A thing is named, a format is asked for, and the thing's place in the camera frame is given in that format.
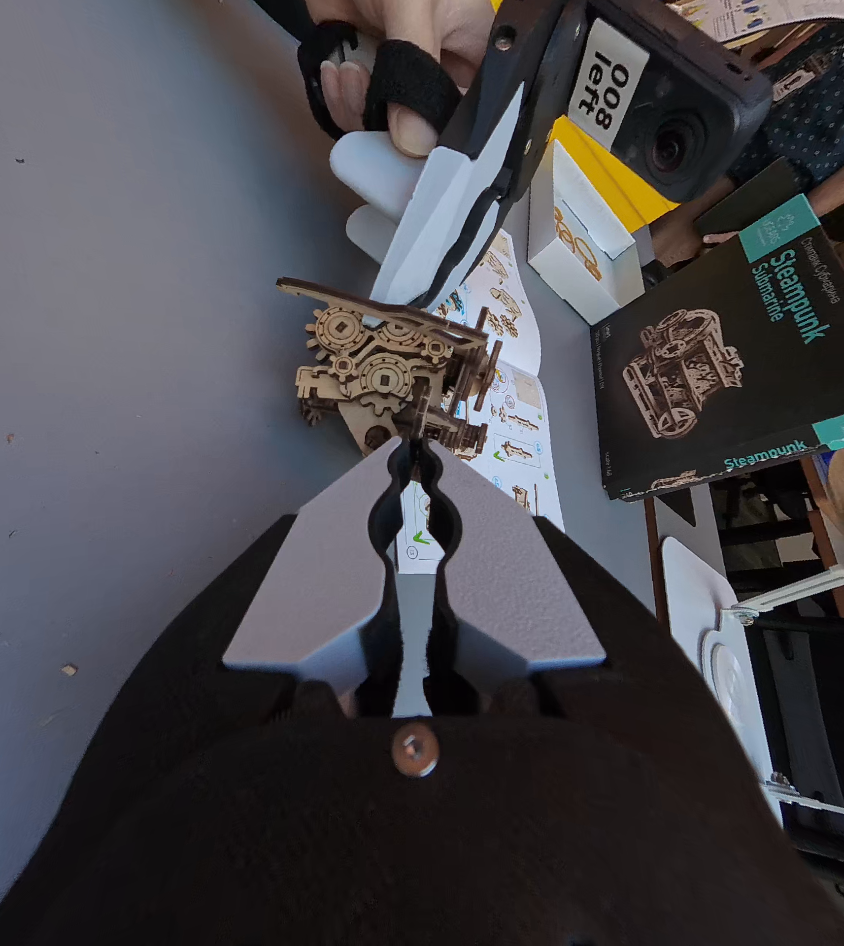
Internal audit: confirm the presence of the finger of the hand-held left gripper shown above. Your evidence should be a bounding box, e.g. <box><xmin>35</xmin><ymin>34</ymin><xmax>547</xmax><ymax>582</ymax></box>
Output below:
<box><xmin>410</xmin><ymin>188</ymin><xmax>519</xmax><ymax>315</ymax></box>
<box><xmin>371</xmin><ymin>80</ymin><xmax>528</xmax><ymax>330</ymax></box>

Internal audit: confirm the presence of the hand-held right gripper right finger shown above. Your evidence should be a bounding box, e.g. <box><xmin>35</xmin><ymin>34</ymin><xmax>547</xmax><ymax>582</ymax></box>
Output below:
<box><xmin>422</xmin><ymin>439</ymin><xmax>608</xmax><ymax>688</ymax></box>

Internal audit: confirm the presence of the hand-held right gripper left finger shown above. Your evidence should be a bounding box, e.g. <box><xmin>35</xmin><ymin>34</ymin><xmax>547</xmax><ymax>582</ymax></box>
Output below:
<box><xmin>222</xmin><ymin>436</ymin><xmax>406</xmax><ymax>696</ymax></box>

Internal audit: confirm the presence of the wooden gear model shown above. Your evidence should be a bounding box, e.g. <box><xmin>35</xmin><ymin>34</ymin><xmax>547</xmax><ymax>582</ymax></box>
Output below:
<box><xmin>276</xmin><ymin>275</ymin><xmax>504</xmax><ymax>463</ymax></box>

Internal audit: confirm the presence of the black model kit box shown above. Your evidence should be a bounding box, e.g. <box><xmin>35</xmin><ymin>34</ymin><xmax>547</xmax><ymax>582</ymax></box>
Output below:
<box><xmin>590</xmin><ymin>194</ymin><xmax>844</xmax><ymax>502</ymax></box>

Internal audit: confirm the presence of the person's left hand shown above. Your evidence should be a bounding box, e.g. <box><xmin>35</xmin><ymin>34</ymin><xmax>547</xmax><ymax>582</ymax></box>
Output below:
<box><xmin>318</xmin><ymin>0</ymin><xmax>500</xmax><ymax>160</ymax></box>

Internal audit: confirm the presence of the pile of tan rubber bands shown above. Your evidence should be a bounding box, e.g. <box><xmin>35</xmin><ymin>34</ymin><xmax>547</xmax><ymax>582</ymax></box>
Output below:
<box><xmin>551</xmin><ymin>205</ymin><xmax>604</xmax><ymax>282</ymax></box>

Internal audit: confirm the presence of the white cardboard box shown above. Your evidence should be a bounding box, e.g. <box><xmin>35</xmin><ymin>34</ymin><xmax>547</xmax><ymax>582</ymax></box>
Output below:
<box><xmin>527</xmin><ymin>136</ymin><xmax>648</xmax><ymax>326</ymax></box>

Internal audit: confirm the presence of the assembly instruction booklet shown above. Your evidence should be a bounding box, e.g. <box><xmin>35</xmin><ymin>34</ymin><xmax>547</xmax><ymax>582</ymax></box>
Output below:
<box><xmin>396</xmin><ymin>229</ymin><xmax>567</xmax><ymax>576</ymax></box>

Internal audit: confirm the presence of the yellow box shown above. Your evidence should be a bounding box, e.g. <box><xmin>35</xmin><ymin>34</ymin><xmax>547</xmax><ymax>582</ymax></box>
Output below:
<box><xmin>547</xmin><ymin>114</ymin><xmax>677</xmax><ymax>234</ymax></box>

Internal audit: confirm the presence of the white document stand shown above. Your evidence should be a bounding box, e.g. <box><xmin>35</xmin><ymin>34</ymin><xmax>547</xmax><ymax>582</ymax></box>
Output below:
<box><xmin>658</xmin><ymin>494</ymin><xmax>844</xmax><ymax>829</ymax></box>

